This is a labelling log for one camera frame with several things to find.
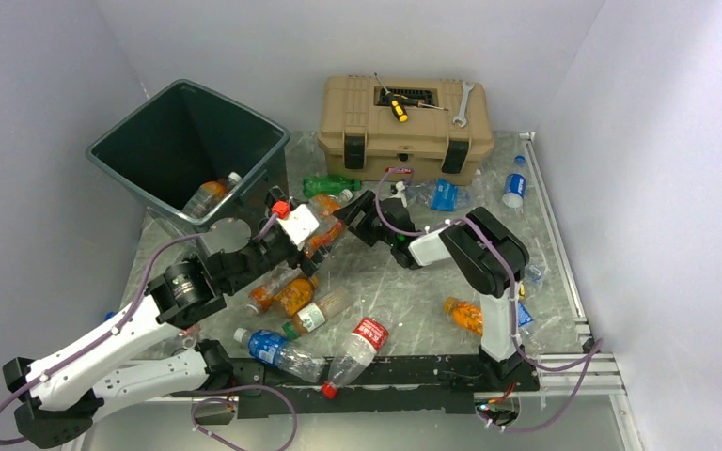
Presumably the dark green plastic bin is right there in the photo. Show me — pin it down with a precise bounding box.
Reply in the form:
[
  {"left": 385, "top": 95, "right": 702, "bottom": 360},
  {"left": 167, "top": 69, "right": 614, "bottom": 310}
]
[{"left": 86, "top": 79, "right": 290, "bottom": 234}]

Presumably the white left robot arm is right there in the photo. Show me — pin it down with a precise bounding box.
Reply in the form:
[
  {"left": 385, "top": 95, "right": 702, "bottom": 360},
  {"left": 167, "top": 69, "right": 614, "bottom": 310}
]
[{"left": 3, "top": 187, "right": 321, "bottom": 449}]

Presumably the thin dark screwdriver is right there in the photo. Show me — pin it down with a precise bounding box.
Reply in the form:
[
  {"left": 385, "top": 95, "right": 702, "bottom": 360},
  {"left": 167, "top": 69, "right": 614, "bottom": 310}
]
[{"left": 394, "top": 94, "right": 447, "bottom": 111}]

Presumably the orange juice bottle right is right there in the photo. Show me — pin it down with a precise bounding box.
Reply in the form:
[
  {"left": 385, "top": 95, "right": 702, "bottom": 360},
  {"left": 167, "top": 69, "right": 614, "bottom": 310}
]
[{"left": 443, "top": 297, "right": 483, "bottom": 336}]

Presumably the yellow black screwdriver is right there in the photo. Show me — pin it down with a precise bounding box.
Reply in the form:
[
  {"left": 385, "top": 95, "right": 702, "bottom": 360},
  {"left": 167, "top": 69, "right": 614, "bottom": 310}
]
[{"left": 373, "top": 72, "right": 408, "bottom": 123}]

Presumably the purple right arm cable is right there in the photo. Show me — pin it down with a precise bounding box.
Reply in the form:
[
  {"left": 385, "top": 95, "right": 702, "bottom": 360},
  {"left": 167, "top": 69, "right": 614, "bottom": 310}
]
[{"left": 373, "top": 166, "right": 605, "bottom": 435}]

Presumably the crushed Pepsi bottle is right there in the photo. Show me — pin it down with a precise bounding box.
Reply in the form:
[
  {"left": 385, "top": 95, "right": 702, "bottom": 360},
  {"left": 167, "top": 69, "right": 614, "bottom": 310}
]
[{"left": 516, "top": 302, "right": 534, "bottom": 329}]

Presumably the crushed orange label bottle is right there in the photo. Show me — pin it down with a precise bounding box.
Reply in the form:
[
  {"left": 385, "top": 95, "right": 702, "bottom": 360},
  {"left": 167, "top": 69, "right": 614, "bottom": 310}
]
[{"left": 304, "top": 189, "right": 353, "bottom": 257}]

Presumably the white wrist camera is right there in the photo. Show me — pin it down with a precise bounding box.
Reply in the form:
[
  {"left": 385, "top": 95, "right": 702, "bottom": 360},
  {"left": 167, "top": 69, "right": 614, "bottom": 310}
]
[
  {"left": 390, "top": 181, "right": 408, "bottom": 208},
  {"left": 271, "top": 200, "right": 320, "bottom": 249}
]

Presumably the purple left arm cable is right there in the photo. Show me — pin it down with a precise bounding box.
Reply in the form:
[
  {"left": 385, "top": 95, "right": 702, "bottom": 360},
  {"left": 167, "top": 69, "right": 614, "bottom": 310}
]
[{"left": 0, "top": 211, "right": 281, "bottom": 447}]

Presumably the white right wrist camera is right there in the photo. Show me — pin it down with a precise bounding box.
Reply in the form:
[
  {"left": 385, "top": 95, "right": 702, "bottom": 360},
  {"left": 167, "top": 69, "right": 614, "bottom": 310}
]
[{"left": 390, "top": 181, "right": 408, "bottom": 208}]

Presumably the orange juice bottle gold cap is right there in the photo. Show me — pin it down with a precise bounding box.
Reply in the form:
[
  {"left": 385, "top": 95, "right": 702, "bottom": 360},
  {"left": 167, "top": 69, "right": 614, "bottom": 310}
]
[{"left": 272, "top": 276, "right": 320, "bottom": 318}]

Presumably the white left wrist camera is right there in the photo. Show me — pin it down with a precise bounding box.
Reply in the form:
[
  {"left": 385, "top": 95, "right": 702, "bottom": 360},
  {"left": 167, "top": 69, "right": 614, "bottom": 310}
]
[{"left": 271, "top": 200, "right": 320, "bottom": 249}]

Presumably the crushed blue label bottle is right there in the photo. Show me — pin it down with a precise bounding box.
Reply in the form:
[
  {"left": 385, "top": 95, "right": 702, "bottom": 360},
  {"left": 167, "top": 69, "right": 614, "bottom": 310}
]
[{"left": 405, "top": 179, "right": 471, "bottom": 212}]

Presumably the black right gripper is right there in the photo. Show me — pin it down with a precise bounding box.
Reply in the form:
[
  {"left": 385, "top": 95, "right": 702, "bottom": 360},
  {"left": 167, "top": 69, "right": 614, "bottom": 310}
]
[{"left": 333, "top": 191, "right": 397, "bottom": 248}]

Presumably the silver open-end wrench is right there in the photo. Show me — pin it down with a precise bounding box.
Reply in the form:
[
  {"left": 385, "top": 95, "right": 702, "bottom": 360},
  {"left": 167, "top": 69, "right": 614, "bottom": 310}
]
[{"left": 452, "top": 81, "right": 475, "bottom": 128}]

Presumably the green plastic bottle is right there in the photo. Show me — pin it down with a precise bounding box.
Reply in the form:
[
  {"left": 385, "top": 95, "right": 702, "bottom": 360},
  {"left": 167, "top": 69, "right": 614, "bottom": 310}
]
[{"left": 302, "top": 175, "right": 362, "bottom": 198}]

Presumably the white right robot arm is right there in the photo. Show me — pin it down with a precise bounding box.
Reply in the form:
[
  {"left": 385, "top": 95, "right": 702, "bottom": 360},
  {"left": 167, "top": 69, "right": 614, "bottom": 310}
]
[{"left": 332, "top": 191, "right": 529, "bottom": 390}]

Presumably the large orange label bottle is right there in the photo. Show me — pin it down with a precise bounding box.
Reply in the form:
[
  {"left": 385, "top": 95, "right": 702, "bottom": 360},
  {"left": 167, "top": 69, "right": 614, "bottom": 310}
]
[{"left": 181, "top": 172, "right": 243, "bottom": 219}]

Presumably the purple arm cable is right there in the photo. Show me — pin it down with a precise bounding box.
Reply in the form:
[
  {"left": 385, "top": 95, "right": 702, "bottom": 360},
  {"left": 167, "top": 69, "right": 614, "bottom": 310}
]
[
  {"left": 373, "top": 166, "right": 605, "bottom": 435},
  {"left": 0, "top": 211, "right": 281, "bottom": 447}
]

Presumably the clear bottle blue cap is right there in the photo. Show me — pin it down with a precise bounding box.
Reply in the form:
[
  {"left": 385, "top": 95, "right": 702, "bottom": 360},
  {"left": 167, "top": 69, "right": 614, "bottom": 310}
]
[{"left": 525, "top": 262, "right": 545, "bottom": 285}]

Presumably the clear bottle orange label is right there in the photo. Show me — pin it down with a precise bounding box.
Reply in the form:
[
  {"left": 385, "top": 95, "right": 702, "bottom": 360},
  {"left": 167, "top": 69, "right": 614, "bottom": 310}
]
[{"left": 245, "top": 266, "right": 302, "bottom": 316}]

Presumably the clear bottle red label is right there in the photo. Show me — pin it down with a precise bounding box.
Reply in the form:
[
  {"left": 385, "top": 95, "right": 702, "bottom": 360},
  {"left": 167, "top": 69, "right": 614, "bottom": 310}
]
[{"left": 321, "top": 308, "right": 394, "bottom": 399}]

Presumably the tan plastic toolbox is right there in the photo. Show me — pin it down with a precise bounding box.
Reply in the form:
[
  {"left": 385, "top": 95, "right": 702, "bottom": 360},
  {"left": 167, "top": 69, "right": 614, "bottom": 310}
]
[{"left": 316, "top": 75, "right": 494, "bottom": 185}]

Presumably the blue label bottle far right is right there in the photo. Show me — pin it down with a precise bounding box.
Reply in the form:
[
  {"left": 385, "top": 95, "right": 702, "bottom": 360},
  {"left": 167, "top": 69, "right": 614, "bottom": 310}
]
[{"left": 502, "top": 155, "right": 527, "bottom": 209}]

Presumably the blue label water bottle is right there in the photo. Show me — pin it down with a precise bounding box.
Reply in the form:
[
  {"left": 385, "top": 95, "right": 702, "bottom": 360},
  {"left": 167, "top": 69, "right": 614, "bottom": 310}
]
[{"left": 233, "top": 328, "right": 327, "bottom": 383}]

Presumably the purple cable loop front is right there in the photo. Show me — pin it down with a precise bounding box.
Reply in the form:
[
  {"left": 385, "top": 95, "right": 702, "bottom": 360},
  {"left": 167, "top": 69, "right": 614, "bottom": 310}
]
[{"left": 190, "top": 384, "right": 299, "bottom": 451}]

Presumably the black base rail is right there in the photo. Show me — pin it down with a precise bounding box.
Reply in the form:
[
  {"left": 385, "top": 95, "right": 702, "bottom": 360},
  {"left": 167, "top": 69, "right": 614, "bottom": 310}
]
[{"left": 202, "top": 351, "right": 540, "bottom": 414}]

